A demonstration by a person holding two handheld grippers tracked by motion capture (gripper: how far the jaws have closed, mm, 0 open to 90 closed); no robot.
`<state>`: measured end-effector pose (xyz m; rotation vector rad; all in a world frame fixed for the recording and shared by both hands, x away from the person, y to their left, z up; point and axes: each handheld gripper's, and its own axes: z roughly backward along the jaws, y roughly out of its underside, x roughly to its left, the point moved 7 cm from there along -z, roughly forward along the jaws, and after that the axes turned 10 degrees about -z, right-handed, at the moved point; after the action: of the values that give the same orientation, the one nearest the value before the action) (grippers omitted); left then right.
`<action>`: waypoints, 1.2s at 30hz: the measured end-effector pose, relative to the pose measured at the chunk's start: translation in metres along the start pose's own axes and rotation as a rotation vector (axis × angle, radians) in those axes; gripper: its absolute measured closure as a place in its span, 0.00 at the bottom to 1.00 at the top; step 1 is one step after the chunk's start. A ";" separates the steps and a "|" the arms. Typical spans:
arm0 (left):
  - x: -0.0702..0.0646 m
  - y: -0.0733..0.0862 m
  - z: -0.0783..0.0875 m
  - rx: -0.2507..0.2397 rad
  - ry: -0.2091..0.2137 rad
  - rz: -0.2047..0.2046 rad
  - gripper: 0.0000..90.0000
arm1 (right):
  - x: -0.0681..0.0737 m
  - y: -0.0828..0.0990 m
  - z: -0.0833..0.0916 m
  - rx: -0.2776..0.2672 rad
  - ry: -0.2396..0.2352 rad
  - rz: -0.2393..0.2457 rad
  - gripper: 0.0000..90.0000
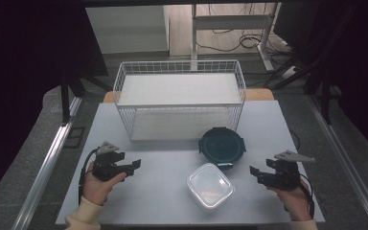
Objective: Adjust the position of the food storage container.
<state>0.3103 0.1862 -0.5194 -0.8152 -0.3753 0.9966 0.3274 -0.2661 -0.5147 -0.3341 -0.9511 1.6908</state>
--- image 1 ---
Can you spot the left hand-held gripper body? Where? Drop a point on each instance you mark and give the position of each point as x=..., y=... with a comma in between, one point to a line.
x=103, y=167

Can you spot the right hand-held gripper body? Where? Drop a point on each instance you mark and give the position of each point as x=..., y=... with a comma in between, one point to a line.
x=282, y=175

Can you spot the round dark-lidded food container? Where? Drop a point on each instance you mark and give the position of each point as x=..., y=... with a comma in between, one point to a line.
x=222, y=147

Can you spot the square clear food container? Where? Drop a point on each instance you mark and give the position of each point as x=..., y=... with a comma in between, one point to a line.
x=210, y=187

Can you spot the person's left hand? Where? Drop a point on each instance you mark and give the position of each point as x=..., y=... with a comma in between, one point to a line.
x=94, y=190

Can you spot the person's right hand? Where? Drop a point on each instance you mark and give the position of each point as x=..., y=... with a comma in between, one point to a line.
x=294, y=202

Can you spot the dark floor grate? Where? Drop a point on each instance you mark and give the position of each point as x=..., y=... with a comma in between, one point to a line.
x=75, y=137

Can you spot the black metal stand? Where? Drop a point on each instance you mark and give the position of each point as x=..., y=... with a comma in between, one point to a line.
x=325, y=102
x=65, y=102

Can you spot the white power strip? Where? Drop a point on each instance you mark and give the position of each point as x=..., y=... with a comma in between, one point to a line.
x=289, y=72

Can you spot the white cabinet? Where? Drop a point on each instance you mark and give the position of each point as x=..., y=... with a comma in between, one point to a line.
x=126, y=30

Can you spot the aluminium rail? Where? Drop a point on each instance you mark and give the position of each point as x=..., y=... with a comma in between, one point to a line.
x=46, y=166
x=348, y=166

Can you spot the white desk frame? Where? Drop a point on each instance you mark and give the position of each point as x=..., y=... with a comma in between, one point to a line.
x=233, y=21

